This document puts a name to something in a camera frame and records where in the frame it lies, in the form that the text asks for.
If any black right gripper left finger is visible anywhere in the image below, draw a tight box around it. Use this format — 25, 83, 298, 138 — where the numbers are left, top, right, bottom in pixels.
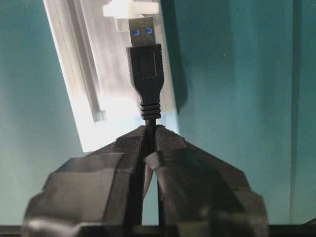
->
23, 126, 146, 237

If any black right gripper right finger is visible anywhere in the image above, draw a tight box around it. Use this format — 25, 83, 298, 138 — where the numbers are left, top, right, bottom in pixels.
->
145, 126, 268, 237

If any black USB cable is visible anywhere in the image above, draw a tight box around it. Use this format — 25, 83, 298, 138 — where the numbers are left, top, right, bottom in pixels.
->
125, 15, 163, 225

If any aluminium extrusion rail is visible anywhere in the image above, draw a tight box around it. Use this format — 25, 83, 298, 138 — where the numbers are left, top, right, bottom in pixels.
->
43, 0, 183, 153

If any clear right cable ring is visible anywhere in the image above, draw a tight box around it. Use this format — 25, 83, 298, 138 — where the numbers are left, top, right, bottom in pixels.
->
102, 0, 159, 33

